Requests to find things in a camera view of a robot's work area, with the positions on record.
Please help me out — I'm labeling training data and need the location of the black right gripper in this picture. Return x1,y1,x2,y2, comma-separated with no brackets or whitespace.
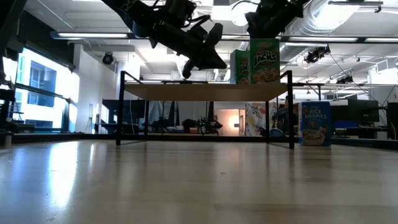
245,0,312,39

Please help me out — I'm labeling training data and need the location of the small grey cup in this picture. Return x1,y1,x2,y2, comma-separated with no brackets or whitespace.
2,132,13,149

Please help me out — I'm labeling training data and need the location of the black computer monitor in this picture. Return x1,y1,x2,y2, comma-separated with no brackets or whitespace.
387,101,398,141
347,99,381,124

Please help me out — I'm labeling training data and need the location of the bright window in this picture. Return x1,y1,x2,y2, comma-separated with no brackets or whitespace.
15,48,80,133

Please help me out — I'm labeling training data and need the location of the wooden shelf with black frame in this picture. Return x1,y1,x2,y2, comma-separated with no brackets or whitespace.
115,70,295,149

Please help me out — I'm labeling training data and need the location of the green Apple Jacks cereal box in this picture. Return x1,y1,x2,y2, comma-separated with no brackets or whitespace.
249,38,280,84
229,49,251,85

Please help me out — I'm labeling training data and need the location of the silver ventilation duct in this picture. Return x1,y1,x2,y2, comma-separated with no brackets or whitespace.
275,0,363,65

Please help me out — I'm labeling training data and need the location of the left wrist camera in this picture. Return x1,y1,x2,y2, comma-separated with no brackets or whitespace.
161,0,200,24

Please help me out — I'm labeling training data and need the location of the black equipment stand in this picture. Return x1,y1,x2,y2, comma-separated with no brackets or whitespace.
0,88,35,134

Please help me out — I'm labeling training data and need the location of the blue Rice Krispies cereal box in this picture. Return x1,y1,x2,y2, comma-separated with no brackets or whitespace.
298,101,332,147

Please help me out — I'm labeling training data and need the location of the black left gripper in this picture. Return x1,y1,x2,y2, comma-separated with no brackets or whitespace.
149,21,228,79

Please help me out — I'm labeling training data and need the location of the small black ceiling device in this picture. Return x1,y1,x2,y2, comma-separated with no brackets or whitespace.
336,75,354,85

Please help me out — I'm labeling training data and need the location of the person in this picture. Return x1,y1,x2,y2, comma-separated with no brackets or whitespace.
270,95,296,136

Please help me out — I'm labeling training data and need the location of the black ceiling track light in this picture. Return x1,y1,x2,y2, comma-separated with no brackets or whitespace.
328,0,384,13

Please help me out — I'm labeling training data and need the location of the small black background robot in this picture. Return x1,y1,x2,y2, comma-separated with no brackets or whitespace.
182,116,223,135

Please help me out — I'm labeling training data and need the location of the dark desk partition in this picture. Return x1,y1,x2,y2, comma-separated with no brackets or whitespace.
101,99,146,134

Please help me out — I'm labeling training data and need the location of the black ceiling camera rig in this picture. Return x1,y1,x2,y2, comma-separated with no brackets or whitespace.
303,45,331,65

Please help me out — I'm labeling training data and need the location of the colourful poster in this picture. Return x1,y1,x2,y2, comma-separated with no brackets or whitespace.
244,102,271,137

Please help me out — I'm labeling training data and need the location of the long ceiling light bar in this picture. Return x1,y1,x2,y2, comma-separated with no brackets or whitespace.
49,30,398,44

